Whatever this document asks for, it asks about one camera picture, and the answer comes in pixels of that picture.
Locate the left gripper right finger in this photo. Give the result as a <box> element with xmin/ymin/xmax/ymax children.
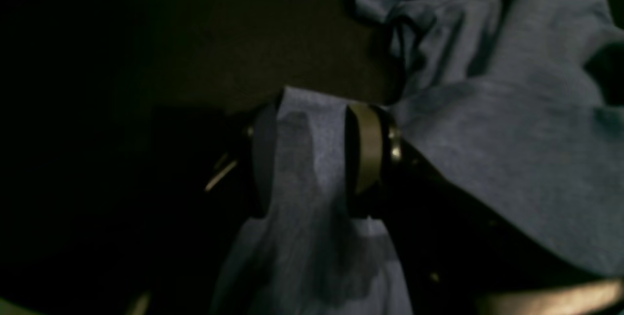
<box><xmin>344</xmin><ymin>102</ymin><xmax>403</xmax><ymax>218</ymax></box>

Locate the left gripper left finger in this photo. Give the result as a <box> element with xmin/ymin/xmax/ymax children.
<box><xmin>241</xmin><ymin>102</ymin><xmax>278</xmax><ymax>218</ymax></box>

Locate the black table cloth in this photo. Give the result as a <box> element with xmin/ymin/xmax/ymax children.
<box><xmin>1</xmin><ymin>0</ymin><xmax>404</xmax><ymax>315</ymax></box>

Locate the light blue t-shirt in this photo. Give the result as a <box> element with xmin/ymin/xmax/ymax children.
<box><xmin>209</xmin><ymin>0</ymin><xmax>623</xmax><ymax>315</ymax></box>

